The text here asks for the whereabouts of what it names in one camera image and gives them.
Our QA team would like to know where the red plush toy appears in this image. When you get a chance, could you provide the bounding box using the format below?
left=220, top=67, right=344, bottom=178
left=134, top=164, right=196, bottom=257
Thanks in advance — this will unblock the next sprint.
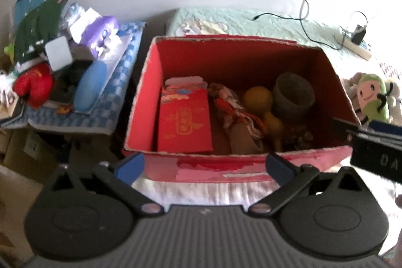
left=13, top=63, right=53, bottom=108

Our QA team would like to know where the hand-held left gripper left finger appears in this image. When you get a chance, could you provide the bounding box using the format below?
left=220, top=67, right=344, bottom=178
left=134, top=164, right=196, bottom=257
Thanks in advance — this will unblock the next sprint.
left=47, top=152, right=164, bottom=215

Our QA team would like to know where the white plastic bag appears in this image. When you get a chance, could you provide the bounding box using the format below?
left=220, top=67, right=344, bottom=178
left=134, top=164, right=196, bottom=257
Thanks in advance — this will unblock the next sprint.
left=63, top=3, right=101, bottom=39

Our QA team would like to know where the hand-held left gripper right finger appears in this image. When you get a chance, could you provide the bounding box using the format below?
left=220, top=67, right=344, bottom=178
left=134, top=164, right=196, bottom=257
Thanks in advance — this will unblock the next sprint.
left=249, top=152, right=365, bottom=215

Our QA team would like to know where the grey elephant plush toy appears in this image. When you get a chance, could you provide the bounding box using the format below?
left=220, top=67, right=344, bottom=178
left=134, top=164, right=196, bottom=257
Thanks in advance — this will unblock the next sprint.
left=389, top=81, right=402, bottom=126

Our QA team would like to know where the green fabric bag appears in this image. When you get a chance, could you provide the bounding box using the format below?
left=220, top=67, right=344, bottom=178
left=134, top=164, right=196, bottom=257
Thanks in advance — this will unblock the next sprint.
left=14, top=0, right=69, bottom=66

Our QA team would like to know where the light blue bag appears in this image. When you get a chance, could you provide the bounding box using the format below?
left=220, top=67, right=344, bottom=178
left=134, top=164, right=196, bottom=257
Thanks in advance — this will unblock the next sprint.
left=14, top=0, right=47, bottom=24

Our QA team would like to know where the yellow gourd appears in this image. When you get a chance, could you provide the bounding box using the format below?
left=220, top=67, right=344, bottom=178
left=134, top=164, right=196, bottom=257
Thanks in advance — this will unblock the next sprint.
left=244, top=86, right=285, bottom=151

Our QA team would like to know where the black charger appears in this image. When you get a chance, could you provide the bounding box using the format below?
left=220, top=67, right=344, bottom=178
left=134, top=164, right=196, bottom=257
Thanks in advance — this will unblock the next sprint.
left=351, top=23, right=366, bottom=45

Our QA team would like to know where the purple toy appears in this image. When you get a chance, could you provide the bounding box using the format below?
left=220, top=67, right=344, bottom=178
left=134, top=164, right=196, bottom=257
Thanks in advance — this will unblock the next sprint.
left=78, top=16, right=119, bottom=58

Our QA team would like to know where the blue oval case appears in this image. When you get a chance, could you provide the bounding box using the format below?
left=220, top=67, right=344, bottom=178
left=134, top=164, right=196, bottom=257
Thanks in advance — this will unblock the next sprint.
left=74, top=61, right=109, bottom=113

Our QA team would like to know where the white power strip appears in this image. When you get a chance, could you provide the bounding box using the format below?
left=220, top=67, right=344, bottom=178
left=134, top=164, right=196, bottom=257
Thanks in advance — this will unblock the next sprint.
left=334, top=26, right=373, bottom=61

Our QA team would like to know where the black cable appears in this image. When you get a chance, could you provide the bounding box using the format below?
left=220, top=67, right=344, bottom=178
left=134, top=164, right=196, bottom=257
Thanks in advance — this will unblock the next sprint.
left=253, top=0, right=368, bottom=51

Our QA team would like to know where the blue checkered cloth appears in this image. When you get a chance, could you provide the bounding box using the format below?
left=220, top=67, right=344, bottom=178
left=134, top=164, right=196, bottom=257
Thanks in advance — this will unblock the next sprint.
left=0, top=21, right=148, bottom=135

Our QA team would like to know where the white square box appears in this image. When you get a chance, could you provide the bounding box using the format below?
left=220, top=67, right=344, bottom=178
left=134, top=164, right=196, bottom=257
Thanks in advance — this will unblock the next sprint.
left=44, top=37, right=73, bottom=71

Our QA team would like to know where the red tissue box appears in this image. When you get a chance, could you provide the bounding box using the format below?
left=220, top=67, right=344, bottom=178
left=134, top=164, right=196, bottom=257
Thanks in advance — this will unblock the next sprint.
left=157, top=76, right=214, bottom=153

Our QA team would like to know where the brown cardboard box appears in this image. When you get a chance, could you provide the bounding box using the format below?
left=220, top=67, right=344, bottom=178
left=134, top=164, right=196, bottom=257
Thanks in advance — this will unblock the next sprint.
left=0, top=128, right=60, bottom=185

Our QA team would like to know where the red cardboard box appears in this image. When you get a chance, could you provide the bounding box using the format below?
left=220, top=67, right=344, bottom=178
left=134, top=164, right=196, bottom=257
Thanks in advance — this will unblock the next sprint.
left=122, top=35, right=362, bottom=184

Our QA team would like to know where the red white patterned scarf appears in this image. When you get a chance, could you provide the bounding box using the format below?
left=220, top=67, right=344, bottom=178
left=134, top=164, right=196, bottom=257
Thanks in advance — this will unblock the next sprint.
left=209, top=83, right=267, bottom=151

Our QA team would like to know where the pink plush toy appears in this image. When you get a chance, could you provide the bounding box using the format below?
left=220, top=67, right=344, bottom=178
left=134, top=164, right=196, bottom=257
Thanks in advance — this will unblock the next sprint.
left=342, top=73, right=362, bottom=113

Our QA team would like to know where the green plush toy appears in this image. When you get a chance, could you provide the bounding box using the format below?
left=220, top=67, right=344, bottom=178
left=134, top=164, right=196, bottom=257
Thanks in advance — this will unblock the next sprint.
left=353, top=73, right=394, bottom=127

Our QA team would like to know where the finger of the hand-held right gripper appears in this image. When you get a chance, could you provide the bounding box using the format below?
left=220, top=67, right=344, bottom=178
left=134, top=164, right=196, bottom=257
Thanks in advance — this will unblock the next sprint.
left=331, top=118, right=362, bottom=143
left=358, top=120, right=402, bottom=151

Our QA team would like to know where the grey round cup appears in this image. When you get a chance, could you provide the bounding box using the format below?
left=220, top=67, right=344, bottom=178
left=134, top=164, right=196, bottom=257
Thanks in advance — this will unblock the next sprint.
left=273, top=73, right=315, bottom=121

